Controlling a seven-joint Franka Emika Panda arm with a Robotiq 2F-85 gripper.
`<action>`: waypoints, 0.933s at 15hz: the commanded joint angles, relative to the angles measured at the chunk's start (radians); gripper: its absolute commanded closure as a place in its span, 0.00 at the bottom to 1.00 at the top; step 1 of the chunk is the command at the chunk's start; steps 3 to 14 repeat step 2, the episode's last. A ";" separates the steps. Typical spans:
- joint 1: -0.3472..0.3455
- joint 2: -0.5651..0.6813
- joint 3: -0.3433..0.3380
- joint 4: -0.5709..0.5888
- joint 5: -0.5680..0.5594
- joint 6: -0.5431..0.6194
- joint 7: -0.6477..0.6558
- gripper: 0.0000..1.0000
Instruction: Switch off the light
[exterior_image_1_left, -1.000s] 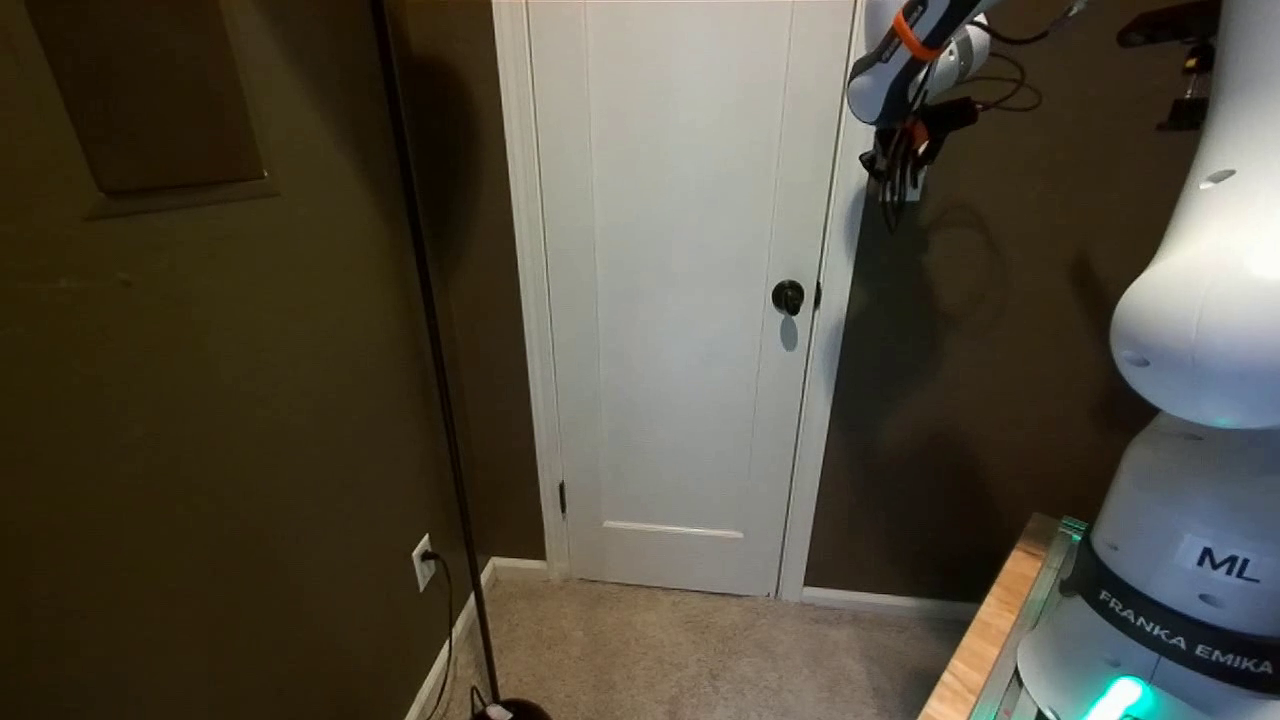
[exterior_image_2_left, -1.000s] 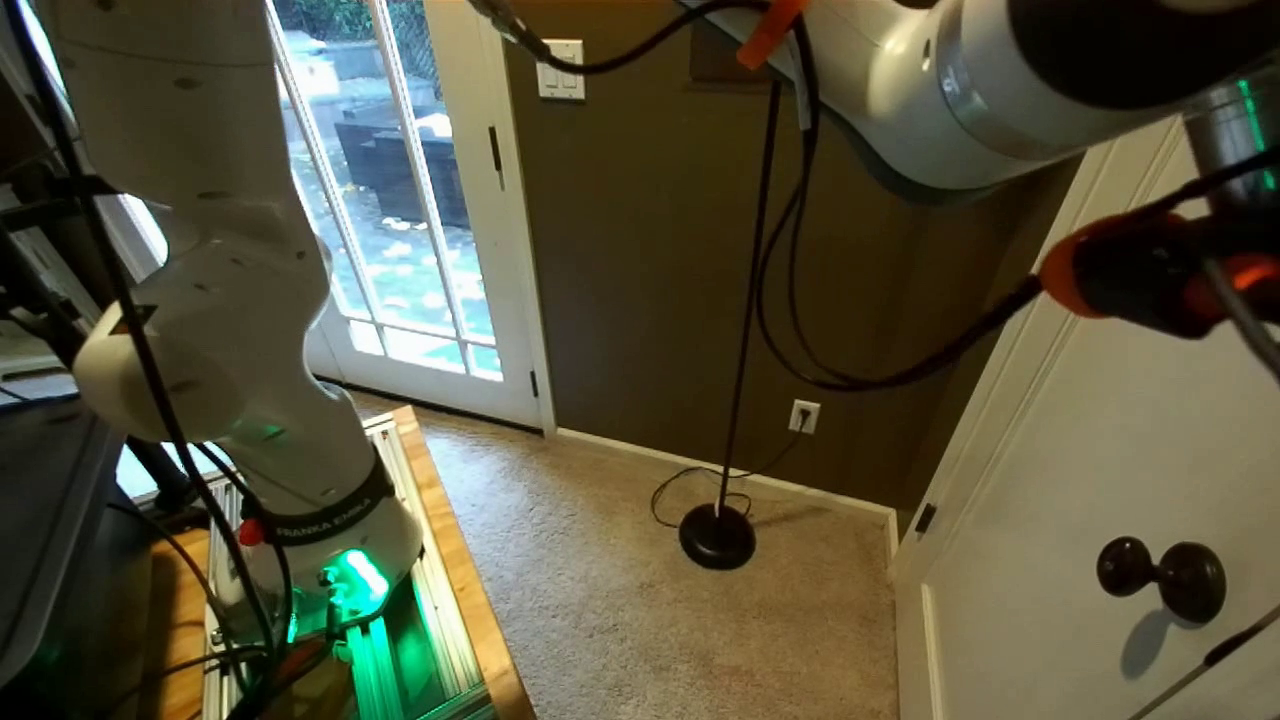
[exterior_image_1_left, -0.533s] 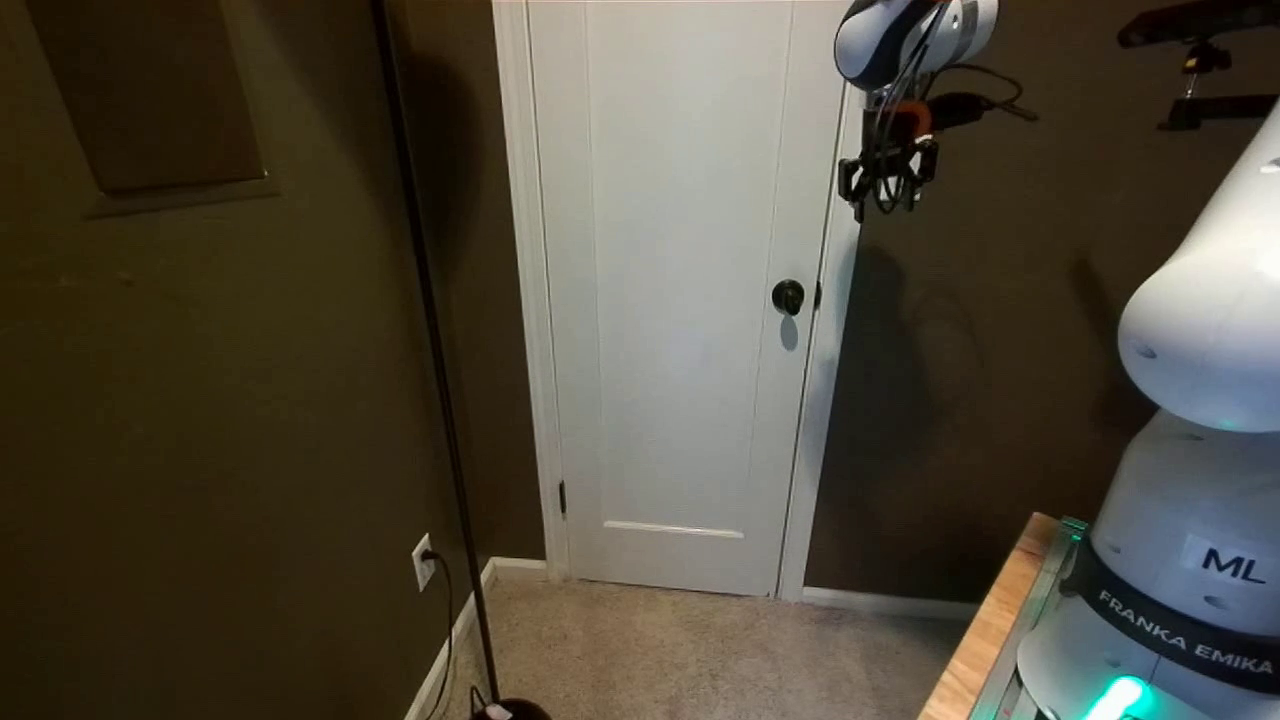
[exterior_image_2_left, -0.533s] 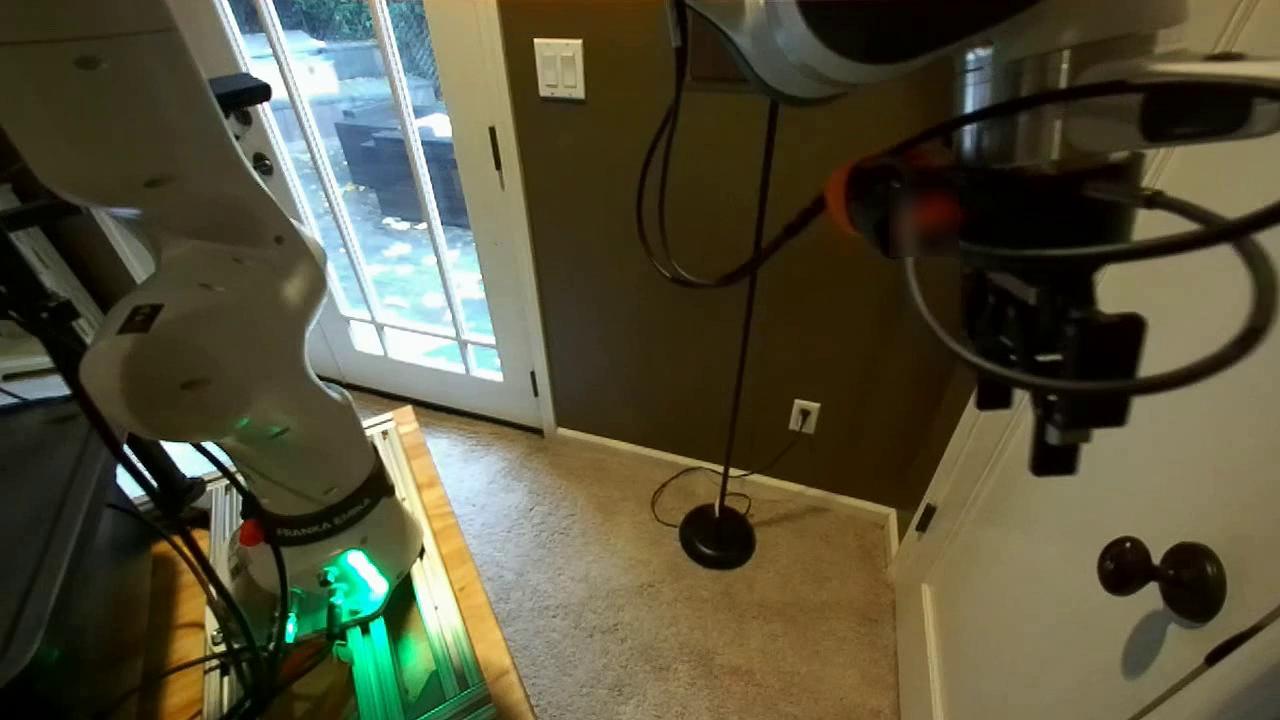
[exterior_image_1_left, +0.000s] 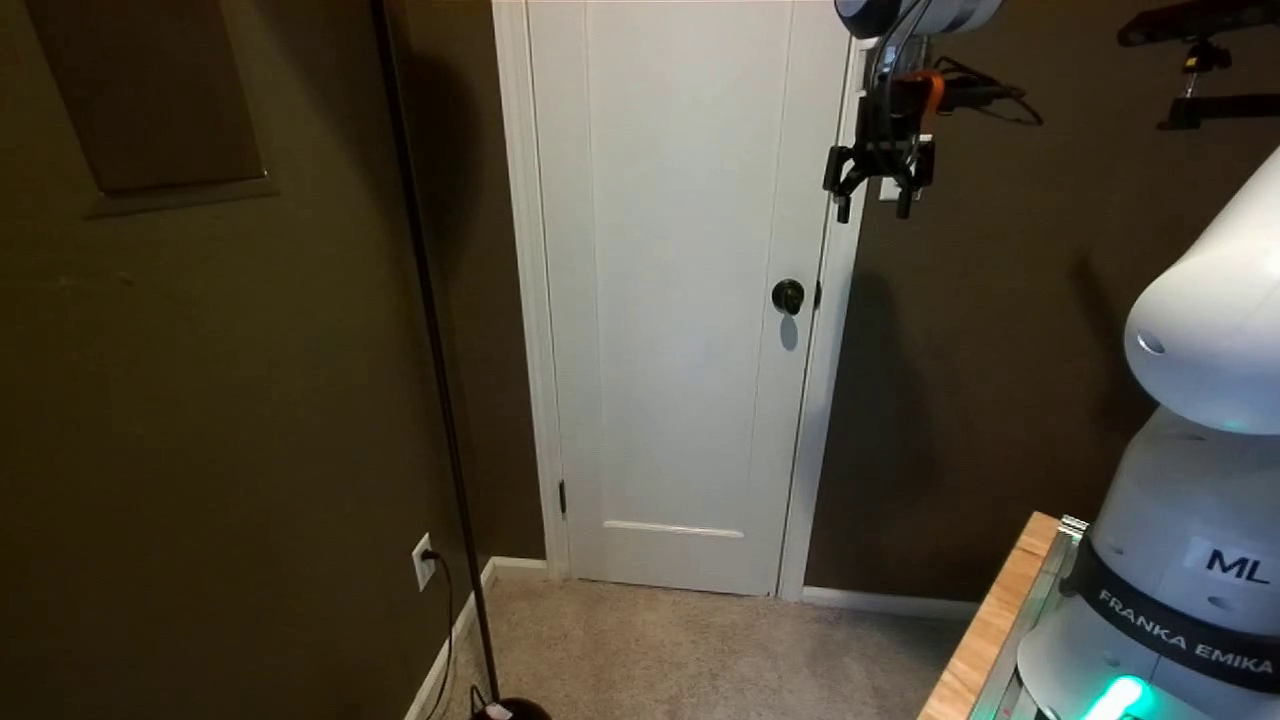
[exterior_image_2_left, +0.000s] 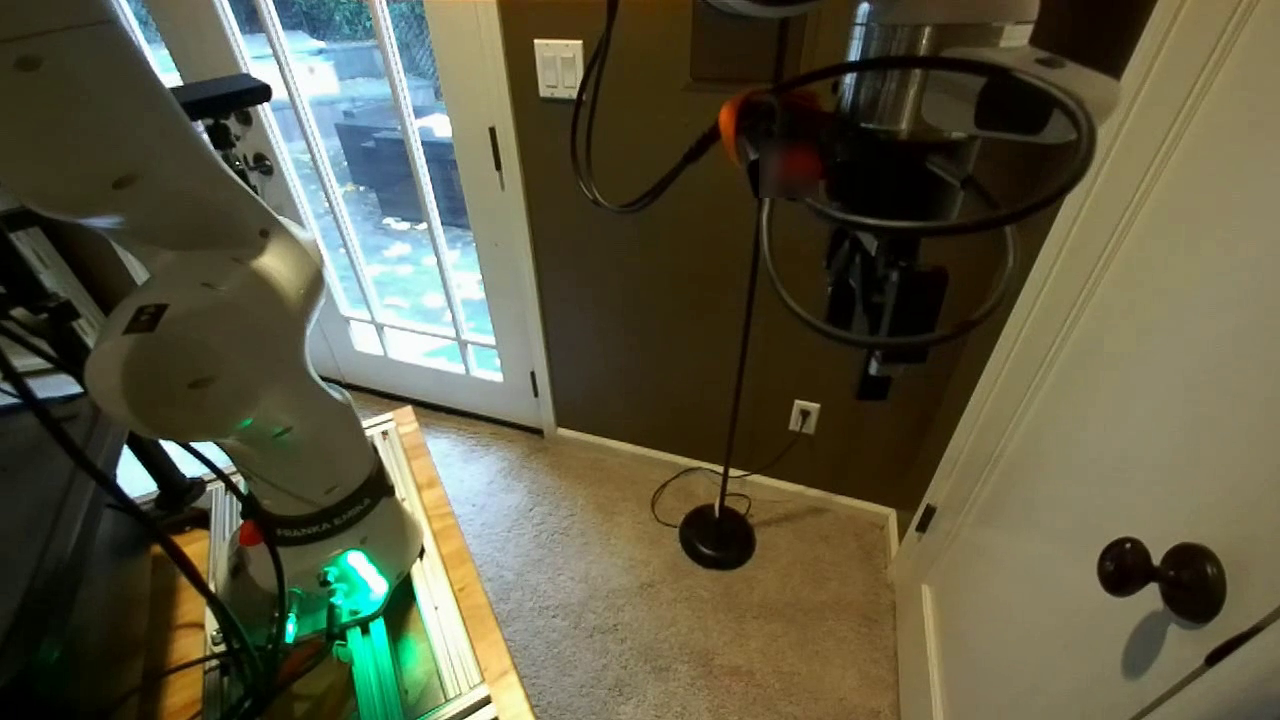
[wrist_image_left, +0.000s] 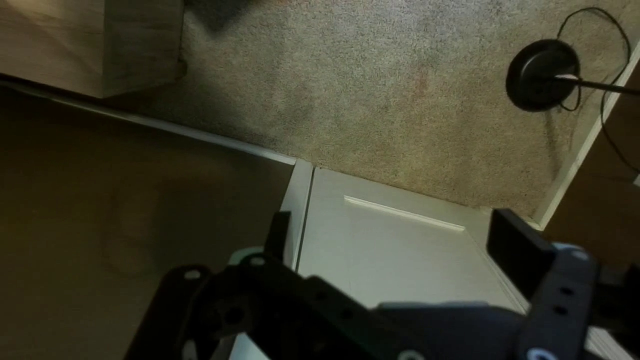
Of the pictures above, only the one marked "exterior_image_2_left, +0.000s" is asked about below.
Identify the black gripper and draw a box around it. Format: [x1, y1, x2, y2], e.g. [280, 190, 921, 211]
[814, 125, 956, 409]

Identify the white baseboard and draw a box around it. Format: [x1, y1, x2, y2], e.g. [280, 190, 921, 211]
[551, 423, 903, 542]

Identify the white panel door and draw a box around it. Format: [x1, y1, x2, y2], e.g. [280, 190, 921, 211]
[888, 0, 1280, 720]

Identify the black floor lamp stand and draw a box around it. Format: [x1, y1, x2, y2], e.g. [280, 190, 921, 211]
[675, 0, 823, 575]

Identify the dark round door knob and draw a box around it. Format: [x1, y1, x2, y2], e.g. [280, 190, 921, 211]
[1097, 534, 1233, 628]

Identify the white glass pane door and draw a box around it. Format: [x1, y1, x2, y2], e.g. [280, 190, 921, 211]
[110, 0, 554, 432]

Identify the thin black rod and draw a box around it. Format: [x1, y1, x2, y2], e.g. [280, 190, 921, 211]
[1124, 601, 1280, 720]

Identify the dark grey equipment box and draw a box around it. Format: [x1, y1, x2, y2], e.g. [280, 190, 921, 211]
[0, 396, 152, 720]

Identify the thin black lamp cord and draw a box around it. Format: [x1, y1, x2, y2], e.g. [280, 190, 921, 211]
[649, 462, 752, 534]

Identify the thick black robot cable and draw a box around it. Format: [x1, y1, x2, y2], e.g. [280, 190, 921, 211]
[567, 0, 1101, 357]

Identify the white wall light switch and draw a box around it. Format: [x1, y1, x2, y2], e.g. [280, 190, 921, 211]
[527, 31, 589, 104]

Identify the aluminium base frame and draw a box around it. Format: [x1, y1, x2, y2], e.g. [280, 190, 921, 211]
[194, 414, 496, 720]

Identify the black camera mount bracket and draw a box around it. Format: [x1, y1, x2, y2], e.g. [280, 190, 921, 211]
[166, 72, 280, 193]

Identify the black base cable bundle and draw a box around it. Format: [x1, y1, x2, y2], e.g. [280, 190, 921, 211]
[0, 211, 294, 720]

